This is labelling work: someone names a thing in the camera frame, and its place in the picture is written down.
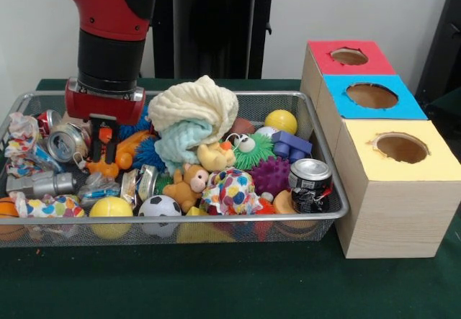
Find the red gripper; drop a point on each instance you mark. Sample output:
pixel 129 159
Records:
pixel 104 106

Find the mint waffle cloth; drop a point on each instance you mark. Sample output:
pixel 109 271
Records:
pixel 180 142

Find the cream waffle cloth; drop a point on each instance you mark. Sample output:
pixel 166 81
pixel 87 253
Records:
pixel 194 103

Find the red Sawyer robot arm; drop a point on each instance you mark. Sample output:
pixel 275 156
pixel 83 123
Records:
pixel 108 5

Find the yellow tennis-style ball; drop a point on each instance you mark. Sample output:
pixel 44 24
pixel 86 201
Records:
pixel 111 207

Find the small soccer ball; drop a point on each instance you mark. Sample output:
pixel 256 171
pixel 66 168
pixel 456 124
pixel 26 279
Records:
pixel 160 206

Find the small orange basketball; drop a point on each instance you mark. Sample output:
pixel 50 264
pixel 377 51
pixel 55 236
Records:
pixel 7 208

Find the polka dot cloth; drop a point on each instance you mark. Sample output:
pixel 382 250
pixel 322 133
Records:
pixel 230 189

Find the green spiky toy with eyes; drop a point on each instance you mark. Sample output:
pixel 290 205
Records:
pixel 259 149

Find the purple spiky ball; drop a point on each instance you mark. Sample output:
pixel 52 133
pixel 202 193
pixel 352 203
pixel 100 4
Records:
pixel 270 175

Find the smooth yellow ball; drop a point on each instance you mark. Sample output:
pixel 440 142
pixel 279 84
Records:
pixel 281 121

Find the black and white can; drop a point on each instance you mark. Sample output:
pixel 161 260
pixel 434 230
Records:
pixel 309 185

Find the dark green side table cloth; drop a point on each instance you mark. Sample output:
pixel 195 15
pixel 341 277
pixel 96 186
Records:
pixel 450 106

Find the black chair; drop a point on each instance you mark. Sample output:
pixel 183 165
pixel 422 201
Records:
pixel 443 45

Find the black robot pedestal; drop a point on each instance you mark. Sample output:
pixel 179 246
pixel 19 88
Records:
pixel 216 27

